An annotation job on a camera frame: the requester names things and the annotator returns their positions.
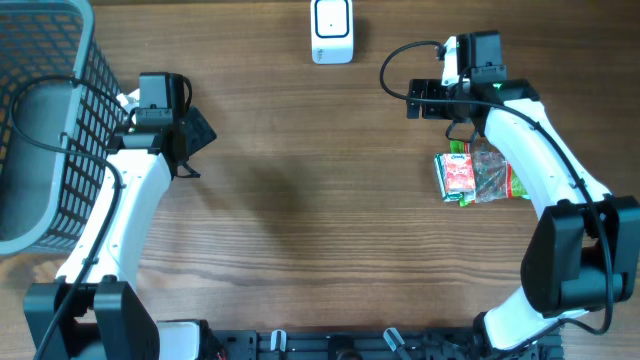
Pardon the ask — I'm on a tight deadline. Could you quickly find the green white gum pack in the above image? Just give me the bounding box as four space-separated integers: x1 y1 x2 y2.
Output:
433 154 463 202

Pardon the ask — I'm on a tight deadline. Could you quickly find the green snack bag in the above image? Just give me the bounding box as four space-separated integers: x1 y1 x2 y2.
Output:
450 140 530 207

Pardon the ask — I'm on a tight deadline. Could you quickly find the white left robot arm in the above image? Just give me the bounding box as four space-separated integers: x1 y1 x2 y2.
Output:
24 72 223 359

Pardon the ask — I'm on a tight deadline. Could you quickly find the white barcode scanner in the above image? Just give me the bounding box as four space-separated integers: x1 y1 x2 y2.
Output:
309 0 355 65

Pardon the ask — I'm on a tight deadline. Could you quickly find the grey plastic mesh basket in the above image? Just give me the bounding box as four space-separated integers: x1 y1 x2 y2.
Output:
1 0 127 255

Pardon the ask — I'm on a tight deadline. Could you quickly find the black right camera cable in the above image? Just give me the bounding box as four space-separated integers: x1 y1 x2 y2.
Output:
378 40 615 351

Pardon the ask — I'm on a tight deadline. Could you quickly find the black camera cable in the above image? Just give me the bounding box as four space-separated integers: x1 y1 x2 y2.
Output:
378 40 615 351
8 74 194 360

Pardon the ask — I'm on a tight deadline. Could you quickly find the black left camera cable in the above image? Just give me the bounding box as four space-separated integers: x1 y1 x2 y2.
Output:
8 74 194 360

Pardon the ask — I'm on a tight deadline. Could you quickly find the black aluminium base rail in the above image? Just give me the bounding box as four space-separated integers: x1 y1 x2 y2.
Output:
209 324 564 360

